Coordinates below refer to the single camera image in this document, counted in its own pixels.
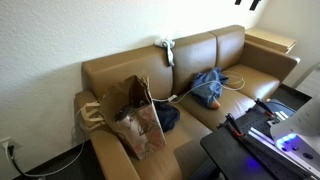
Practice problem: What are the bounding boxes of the long white charging cable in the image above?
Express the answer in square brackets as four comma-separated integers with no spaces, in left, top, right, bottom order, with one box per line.
[152,70,246,104]

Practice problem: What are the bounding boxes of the red black clamp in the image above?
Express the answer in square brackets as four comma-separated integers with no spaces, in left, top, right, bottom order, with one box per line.
[217,112,246,139]
[254,97,278,118]

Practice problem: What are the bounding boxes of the blue denim jeans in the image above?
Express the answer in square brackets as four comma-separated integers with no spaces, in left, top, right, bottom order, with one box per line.
[190,67,230,110]

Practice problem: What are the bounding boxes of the white grey sock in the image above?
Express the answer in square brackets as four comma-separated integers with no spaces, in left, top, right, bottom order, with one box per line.
[153,37,176,68]

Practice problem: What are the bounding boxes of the white cord at outlet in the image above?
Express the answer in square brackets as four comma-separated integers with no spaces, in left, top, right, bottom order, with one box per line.
[2,107,87,178]

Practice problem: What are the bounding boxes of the white wall heater unit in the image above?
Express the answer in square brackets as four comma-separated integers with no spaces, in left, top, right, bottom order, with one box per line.
[294,64,320,98]

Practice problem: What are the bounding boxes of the dark blue cloth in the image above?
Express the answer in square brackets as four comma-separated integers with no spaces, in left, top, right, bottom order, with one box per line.
[153,100,181,133]

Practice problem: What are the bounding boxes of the light wooden side table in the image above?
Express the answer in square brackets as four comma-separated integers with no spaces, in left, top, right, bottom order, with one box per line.
[244,27,298,54]

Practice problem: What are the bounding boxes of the black item inside bag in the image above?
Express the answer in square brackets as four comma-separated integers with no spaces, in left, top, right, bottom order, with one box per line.
[114,105,134,122]

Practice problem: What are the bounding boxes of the white wall outlet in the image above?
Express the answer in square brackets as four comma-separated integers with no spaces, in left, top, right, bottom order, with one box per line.
[0,136,15,150]

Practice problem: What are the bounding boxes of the brown leather sofa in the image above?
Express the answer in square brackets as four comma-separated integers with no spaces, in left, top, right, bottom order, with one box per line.
[73,24,301,180]

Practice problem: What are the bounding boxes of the aluminium mounting rail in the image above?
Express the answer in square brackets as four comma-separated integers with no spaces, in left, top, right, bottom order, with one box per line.
[242,125,320,178]

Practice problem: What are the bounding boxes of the black robot table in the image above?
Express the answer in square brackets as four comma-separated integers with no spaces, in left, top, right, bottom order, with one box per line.
[199,99,320,180]

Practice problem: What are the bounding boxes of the black cord at outlet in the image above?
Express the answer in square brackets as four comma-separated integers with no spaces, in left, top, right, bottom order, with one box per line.
[7,144,46,180]

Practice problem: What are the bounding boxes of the brown printed paper bag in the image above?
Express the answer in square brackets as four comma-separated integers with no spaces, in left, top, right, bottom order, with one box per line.
[99,73,168,160]

